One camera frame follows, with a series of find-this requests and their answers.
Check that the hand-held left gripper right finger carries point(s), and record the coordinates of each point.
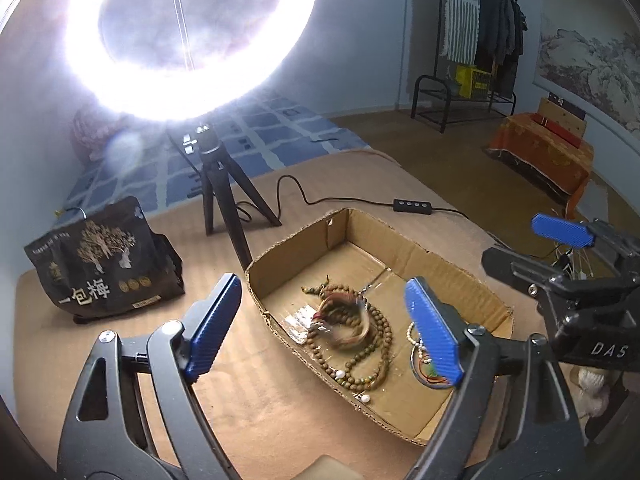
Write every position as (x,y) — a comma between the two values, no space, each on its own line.
(432,330)

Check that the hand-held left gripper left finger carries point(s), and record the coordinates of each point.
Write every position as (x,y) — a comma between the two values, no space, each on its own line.
(215,330)

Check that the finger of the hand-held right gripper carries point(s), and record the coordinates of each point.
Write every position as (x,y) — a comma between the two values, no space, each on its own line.
(520,267)
(562,230)

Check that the metal bangle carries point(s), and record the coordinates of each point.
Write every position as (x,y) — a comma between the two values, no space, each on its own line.
(415,367)

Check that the cardboard box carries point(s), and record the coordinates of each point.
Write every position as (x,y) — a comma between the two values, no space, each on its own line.
(380,260)

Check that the person's right hand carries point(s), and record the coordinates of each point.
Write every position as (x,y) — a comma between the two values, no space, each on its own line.
(592,385)

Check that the orange covered low table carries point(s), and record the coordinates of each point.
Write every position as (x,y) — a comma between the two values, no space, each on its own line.
(530,145)

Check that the wooden board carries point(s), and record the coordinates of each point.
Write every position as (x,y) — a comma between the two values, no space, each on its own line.
(560,112)

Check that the black snack bag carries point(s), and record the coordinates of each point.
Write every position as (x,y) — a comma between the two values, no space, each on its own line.
(100,260)

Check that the black tripod stand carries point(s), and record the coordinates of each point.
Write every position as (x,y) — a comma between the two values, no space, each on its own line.
(215,185)

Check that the yellow box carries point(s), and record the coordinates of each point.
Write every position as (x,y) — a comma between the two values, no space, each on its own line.
(472,82)

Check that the black clothes rack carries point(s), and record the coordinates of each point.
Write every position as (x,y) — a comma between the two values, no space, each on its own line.
(427,77)

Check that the blue checked blanket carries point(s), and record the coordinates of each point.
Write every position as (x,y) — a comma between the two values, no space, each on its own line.
(280,130)

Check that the dark hanging clothes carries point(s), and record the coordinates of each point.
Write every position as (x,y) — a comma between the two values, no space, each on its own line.
(500,25)

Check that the striped towel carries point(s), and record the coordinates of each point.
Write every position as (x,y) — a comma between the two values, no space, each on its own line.
(462,20)

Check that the floral pillow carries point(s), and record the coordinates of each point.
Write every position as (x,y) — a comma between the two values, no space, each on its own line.
(87,130)

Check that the landscape wall scroll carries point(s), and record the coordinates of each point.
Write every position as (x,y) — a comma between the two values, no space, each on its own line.
(590,45)

